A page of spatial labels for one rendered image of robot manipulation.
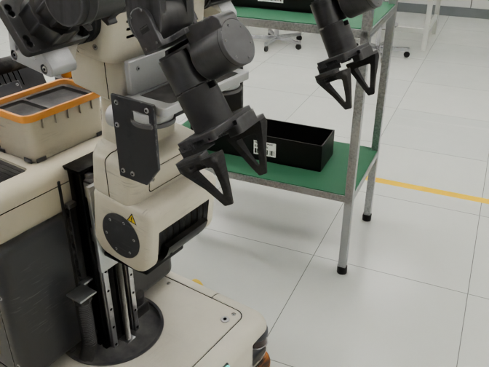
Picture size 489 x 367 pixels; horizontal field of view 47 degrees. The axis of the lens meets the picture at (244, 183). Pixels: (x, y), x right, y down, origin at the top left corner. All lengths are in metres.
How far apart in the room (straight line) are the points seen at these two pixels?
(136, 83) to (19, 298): 0.60
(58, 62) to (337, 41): 0.49
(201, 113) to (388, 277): 1.66
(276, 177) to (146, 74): 1.24
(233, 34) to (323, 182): 1.51
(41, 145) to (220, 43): 0.73
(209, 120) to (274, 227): 1.81
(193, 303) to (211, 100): 1.03
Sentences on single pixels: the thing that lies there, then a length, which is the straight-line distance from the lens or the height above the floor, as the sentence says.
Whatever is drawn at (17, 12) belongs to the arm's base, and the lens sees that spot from 0.93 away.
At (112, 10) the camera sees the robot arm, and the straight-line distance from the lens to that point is 0.85.
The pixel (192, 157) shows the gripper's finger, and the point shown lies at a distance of 0.72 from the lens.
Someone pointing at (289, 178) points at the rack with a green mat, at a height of 0.35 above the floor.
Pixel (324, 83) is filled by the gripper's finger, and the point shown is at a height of 1.04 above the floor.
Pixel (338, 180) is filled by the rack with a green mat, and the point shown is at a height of 0.35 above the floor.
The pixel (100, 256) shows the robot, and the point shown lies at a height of 0.60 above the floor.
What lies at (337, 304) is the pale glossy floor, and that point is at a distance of 2.14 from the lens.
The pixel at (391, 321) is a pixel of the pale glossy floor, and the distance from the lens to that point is 2.11.
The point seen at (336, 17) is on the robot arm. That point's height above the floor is 1.15.
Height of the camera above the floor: 1.38
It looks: 29 degrees down
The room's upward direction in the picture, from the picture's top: straight up
